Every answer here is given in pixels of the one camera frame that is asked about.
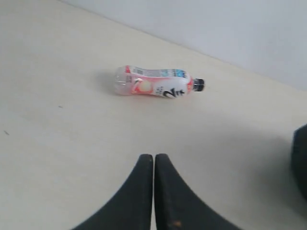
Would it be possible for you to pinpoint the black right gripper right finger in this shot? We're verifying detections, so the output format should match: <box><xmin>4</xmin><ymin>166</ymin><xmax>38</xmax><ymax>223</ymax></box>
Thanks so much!
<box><xmin>154</xmin><ymin>154</ymin><xmax>239</xmax><ymax>230</ymax></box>

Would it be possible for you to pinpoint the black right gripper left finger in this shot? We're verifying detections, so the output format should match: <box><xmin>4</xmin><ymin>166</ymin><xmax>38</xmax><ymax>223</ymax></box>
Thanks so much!
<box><xmin>75</xmin><ymin>154</ymin><xmax>154</xmax><ymax>230</ymax></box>

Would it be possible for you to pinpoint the forearm in black sleeve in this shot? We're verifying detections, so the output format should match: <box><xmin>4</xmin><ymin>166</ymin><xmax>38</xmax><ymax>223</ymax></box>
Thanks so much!
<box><xmin>290</xmin><ymin>125</ymin><xmax>307</xmax><ymax>201</ymax></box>

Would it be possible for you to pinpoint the pink peach label bottle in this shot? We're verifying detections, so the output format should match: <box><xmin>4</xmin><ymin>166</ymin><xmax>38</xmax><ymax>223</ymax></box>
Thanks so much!
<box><xmin>115</xmin><ymin>65</ymin><xmax>205</xmax><ymax>98</ymax></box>

